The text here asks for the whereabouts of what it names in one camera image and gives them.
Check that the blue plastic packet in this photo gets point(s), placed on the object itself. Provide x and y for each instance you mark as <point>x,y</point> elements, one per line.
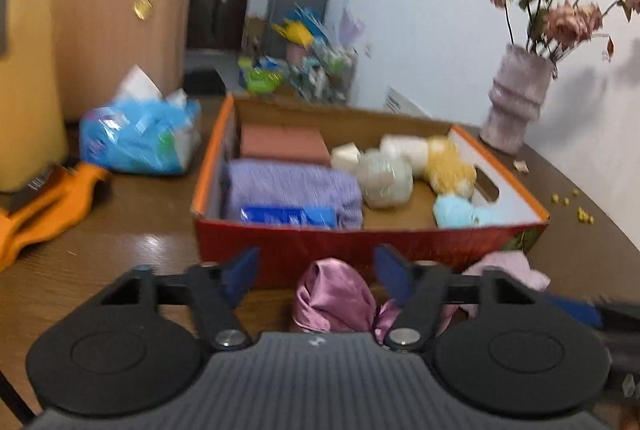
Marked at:
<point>287,216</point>

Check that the red and orange cardboard box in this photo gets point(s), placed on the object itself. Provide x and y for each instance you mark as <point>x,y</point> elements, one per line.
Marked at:
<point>325,247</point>

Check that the pink sponge block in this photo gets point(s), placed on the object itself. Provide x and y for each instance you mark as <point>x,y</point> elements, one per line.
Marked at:
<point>285,143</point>

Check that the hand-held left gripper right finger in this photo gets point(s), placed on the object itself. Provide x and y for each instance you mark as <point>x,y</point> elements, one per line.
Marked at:
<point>395,271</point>

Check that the yellow jug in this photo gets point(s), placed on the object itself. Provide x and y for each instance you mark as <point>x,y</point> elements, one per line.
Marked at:
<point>27,84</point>

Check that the grey ribbed vase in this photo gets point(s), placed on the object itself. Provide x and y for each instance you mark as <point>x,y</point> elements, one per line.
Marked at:
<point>517,104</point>

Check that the blue tissue pack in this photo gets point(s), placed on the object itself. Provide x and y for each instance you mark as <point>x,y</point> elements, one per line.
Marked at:
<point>140,134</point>

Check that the pink suitcase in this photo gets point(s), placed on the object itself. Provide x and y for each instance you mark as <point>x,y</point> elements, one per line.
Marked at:
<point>115,34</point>

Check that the pink satin cloth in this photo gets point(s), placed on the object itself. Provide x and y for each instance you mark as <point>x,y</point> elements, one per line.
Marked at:
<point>335,300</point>

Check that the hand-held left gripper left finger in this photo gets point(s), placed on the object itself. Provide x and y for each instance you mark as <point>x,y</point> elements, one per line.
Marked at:
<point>241,272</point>

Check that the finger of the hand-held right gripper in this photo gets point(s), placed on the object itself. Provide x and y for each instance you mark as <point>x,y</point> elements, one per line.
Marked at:
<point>575,310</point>

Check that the white and yellow plush toy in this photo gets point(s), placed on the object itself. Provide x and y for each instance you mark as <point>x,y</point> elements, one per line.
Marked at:
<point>445,162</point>

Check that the iridescent soft ball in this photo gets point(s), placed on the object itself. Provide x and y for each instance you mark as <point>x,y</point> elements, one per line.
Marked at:
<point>384,177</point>

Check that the purple folded towel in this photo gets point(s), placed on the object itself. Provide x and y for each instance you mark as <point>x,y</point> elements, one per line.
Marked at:
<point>290,185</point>

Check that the light blue plush toy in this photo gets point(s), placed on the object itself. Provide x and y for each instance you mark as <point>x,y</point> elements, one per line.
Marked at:
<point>457,211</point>

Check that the purple wrapped bouquet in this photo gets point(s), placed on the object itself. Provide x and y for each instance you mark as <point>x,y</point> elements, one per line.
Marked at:
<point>352,29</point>

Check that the fallen dried petal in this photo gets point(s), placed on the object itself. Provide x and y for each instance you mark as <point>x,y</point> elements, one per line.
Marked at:
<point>523,165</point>

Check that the pile of colourful packets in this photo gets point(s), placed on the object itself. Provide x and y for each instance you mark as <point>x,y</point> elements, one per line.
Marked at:
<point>300,72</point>

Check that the lilac fluffy cloth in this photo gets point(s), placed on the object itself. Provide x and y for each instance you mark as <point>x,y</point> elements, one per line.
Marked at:
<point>510,267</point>

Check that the white board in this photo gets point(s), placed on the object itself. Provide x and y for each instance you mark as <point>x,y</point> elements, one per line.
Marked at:
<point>406,103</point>

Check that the scattered yellow crumbs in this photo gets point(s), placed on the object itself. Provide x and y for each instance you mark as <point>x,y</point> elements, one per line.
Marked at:
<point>582,212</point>

